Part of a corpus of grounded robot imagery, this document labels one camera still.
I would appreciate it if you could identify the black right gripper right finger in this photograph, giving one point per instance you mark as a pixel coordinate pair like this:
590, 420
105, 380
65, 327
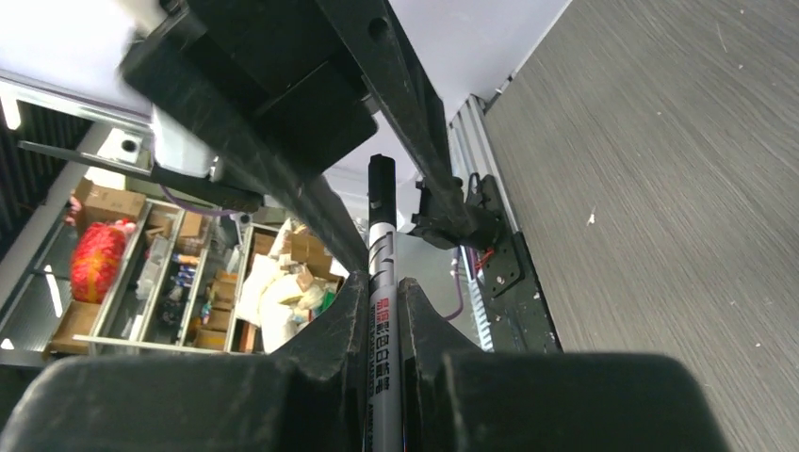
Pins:
461, 398

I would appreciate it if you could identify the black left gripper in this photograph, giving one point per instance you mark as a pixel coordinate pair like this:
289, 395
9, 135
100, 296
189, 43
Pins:
267, 84

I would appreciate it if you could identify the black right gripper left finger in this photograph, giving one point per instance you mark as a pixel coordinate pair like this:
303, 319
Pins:
309, 395

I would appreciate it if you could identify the black white marker pen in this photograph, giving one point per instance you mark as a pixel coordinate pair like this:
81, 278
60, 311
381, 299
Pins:
384, 429

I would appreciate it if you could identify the metal storage shelf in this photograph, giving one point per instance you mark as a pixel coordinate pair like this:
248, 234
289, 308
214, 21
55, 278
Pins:
146, 276

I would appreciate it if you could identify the cardboard storage boxes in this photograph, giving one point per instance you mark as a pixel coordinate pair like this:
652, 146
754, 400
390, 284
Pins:
286, 281

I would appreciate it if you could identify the red mesh bag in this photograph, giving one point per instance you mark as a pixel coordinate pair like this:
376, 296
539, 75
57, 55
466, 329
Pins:
97, 259

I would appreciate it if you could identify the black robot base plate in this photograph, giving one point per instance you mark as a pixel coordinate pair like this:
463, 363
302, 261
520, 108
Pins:
531, 323

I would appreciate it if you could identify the aluminium front frame rail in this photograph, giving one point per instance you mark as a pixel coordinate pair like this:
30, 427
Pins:
489, 274

